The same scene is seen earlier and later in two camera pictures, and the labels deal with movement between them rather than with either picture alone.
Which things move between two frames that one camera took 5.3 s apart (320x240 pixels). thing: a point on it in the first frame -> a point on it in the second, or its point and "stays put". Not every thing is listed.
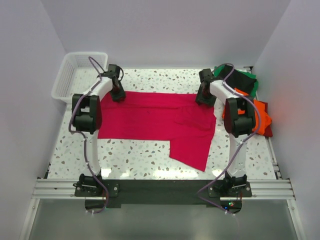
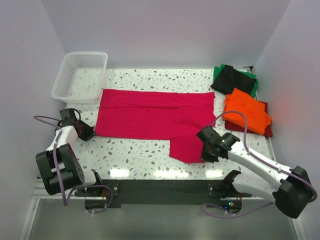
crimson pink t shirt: (189, 126) stays put
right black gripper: (199, 99) -> (205, 158)
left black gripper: (121, 94) -> (90, 133)
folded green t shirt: (218, 70) stays put
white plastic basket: (78, 70) stays put
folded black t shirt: (237, 79) stays put
